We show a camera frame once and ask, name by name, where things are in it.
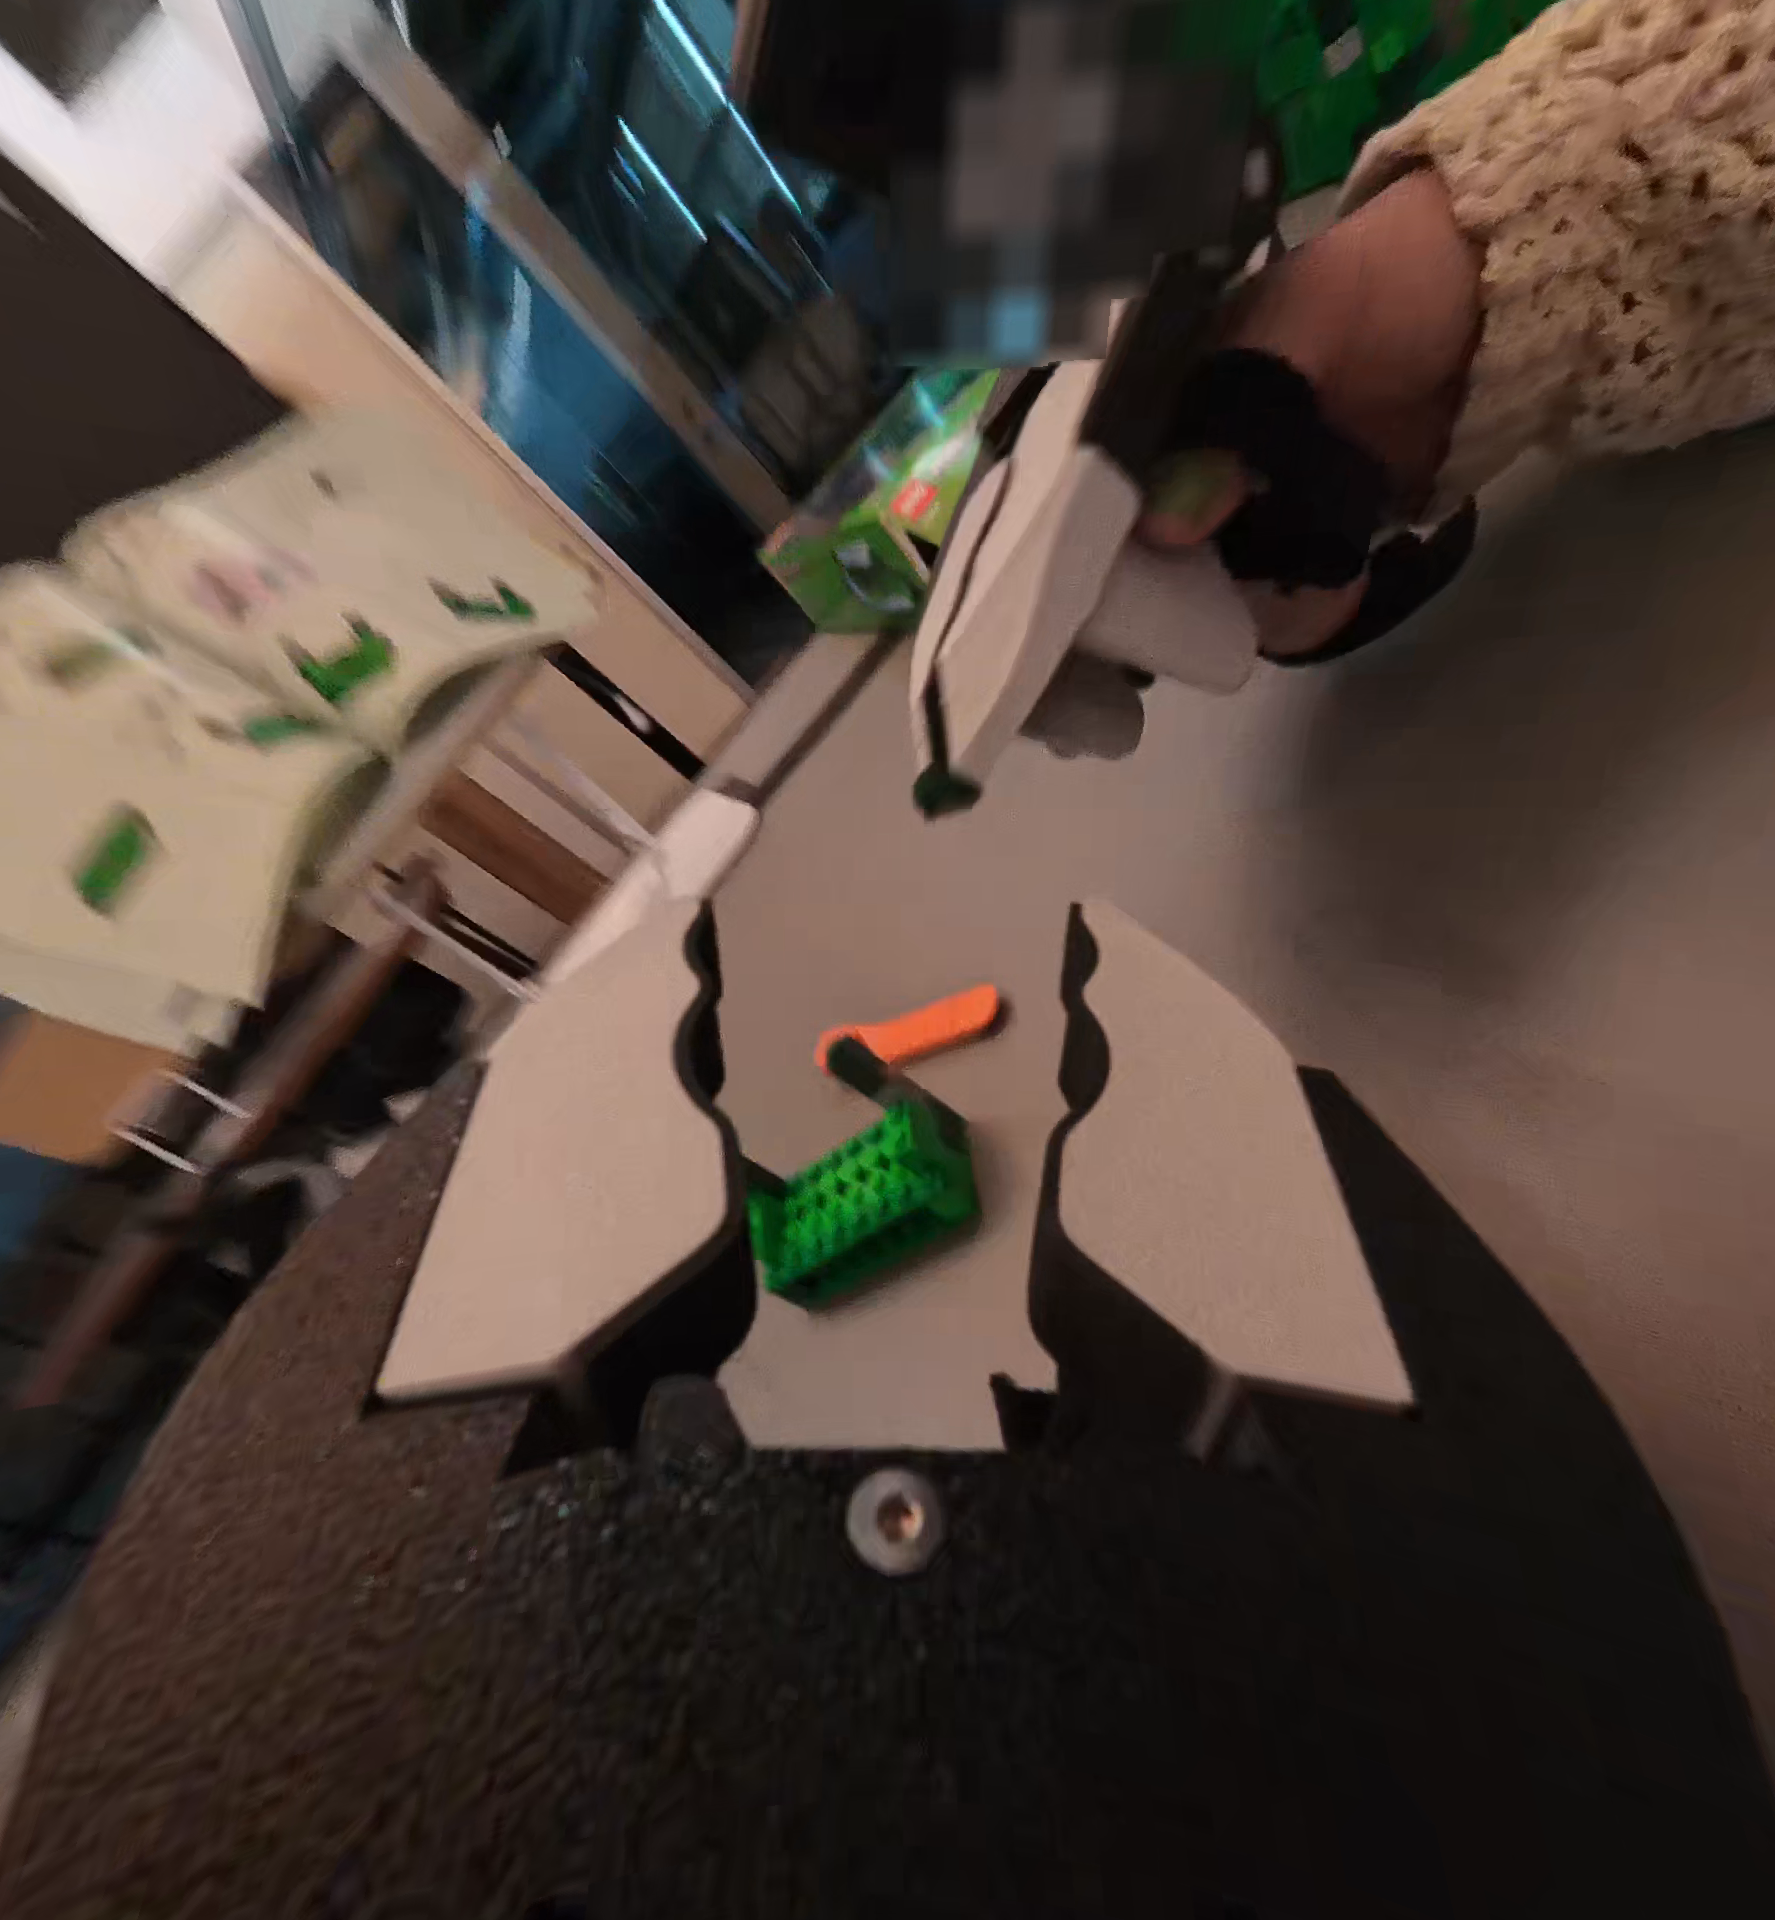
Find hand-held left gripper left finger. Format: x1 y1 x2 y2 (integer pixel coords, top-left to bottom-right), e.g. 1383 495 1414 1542
374 899 766 1447

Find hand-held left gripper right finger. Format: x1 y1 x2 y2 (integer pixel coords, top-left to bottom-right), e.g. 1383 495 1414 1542
1033 899 1421 1463

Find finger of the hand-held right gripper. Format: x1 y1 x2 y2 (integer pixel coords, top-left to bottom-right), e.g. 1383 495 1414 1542
943 445 1143 792
909 360 1100 769

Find green lego assembly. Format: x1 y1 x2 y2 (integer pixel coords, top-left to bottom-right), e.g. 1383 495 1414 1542
743 1042 987 1307

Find person's right forearm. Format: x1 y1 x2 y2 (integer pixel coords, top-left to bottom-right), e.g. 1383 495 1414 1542
1335 0 1775 520

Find green lego set box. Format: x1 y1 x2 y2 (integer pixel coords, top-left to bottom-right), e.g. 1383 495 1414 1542
758 365 1008 632

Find green lego creeper figure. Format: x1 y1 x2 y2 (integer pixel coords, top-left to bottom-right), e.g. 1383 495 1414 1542
1244 0 1558 198

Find lego instruction booklet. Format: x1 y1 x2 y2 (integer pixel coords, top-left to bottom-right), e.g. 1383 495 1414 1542
0 412 600 1053

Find person's right hand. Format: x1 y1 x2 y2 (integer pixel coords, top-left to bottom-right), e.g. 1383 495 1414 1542
1134 168 1480 554

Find orange brick separator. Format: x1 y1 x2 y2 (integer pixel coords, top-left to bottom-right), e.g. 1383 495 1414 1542
817 982 1008 1073

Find black board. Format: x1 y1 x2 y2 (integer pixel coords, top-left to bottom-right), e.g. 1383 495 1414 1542
0 135 287 602

